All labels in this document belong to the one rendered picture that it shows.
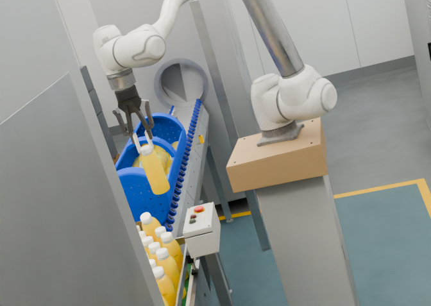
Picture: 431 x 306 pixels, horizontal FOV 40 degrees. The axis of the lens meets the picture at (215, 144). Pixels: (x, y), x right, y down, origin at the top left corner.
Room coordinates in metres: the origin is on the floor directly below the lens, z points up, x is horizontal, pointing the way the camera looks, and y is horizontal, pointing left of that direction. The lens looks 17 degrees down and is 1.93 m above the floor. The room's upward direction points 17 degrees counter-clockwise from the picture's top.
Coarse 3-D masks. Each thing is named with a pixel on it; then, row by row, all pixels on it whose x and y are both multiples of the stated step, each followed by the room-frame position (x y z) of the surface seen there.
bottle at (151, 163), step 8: (152, 152) 1.99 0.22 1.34; (144, 160) 1.98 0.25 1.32; (152, 160) 1.97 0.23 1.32; (144, 168) 1.98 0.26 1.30; (152, 168) 1.97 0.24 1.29; (160, 168) 1.99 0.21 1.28; (152, 176) 1.97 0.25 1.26; (160, 176) 1.98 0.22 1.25; (152, 184) 1.98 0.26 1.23; (160, 184) 1.98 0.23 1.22; (168, 184) 2.00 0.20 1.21; (160, 192) 1.98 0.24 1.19
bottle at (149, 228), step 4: (152, 220) 1.95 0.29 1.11; (156, 220) 1.97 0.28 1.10; (144, 224) 1.94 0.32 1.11; (148, 224) 1.94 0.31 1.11; (152, 224) 1.94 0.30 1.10; (156, 224) 1.95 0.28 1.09; (160, 224) 1.98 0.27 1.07; (144, 228) 1.95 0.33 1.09; (148, 228) 1.94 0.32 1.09; (152, 228) 1.94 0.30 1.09; (148, 232) 1.94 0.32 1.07; (152, 232) 1.94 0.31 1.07; (152, 236) 1.95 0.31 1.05
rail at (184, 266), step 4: (184, 252) 1.90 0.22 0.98; (184, 256) 1.87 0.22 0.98; (184, 260) 1.84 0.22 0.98; (184, 264) 1.82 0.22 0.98; (184, 268) 1.80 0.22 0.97; (184, 272) 1.79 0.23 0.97; (180, 276) 1.74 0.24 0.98; (184, 276) 1.77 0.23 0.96; (180, 280) 1.72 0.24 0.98; (184, 280) 1.75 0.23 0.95; (180, 284) 1.69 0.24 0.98; (180, 288) 1.68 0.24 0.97; (180, 292) 1.66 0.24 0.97; (176, 296) 1.63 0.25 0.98; (180, 296) 1.64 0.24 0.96; (176, 300) 1.60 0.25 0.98; (180, 300) 1.63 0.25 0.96; (176, 304) 1.58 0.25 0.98; (180, 304) 1.61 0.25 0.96
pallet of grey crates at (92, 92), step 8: (88, 72) 6.39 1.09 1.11; (88, 80) 6.33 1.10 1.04; (88, 88) 6.27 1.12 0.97; (96, 96) 6.38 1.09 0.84; (96, 104) 6.31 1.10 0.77; (96, 112) 6.24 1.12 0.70; (104, 120) 6.36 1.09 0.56; (104, 128) 6.30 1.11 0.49; (104, 136) 6.23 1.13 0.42; (112, 144) 6.35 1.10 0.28; (112, 152) 6.28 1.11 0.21
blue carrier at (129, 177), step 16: (144, 128) 3.06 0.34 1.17; (160, 128) 3.05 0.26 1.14; (176, 128) 3.04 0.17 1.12; (128, 144) 2.63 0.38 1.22; (160, 144) 2.58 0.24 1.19; (128, 160) 2.82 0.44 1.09; (176, 160) 2.57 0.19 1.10; (128, 176) 2.19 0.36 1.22; (144, 176) 2.18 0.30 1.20; (176, 176) 2.48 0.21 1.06; (128, 192) 2.19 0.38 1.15; (144, 192) 2.18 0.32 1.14; (144, 208) 2.19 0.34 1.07; (160, 208) 2.18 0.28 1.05
